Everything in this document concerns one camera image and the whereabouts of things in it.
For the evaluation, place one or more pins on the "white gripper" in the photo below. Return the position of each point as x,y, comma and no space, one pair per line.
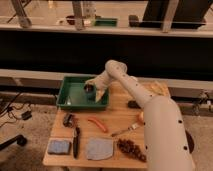
101,82

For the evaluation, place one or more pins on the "blue grey cup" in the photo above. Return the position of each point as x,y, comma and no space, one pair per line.
90,91

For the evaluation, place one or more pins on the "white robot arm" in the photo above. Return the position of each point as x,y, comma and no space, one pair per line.
165,136

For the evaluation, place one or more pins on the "green plastic tray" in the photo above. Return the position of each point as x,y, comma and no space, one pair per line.
73,97

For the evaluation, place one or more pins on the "black rectangular block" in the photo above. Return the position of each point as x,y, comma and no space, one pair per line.
133,104

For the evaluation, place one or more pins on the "orange round fruit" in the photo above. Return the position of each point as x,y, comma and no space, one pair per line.
140,118

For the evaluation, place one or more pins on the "metal fork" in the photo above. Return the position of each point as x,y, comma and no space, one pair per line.
130,128

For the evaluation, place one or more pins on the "grey round cloth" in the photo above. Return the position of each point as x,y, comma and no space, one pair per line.
99,149

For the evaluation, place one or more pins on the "yellow object on table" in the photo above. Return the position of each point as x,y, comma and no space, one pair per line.
157,88

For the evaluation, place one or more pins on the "brown pine cone cluster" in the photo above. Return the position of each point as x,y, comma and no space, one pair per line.
130,149

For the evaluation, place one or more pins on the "blue sponge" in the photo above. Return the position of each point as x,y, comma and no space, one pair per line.
59,147

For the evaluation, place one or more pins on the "green box on shelf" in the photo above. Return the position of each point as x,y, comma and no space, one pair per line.
106,22

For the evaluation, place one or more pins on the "black power adapter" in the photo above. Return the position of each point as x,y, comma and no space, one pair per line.
26,115

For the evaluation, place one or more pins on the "black chair caster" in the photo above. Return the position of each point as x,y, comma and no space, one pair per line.
21,140

